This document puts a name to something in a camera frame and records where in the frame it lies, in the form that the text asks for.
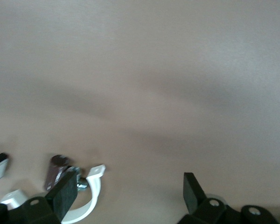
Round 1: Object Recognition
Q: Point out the brown block with metal screws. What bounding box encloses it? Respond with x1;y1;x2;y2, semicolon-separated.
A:
43;154;88;192

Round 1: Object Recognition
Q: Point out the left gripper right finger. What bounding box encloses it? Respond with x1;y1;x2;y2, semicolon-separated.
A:
178;172;242;224

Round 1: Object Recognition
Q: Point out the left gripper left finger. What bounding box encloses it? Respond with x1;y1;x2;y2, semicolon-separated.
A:
8;167;78;224

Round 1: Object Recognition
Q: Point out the white half-ring clamp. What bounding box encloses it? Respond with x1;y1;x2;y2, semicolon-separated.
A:
0;164;106;224

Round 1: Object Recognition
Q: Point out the brown paper table cover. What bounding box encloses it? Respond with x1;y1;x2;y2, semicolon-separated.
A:
0;0;280;224

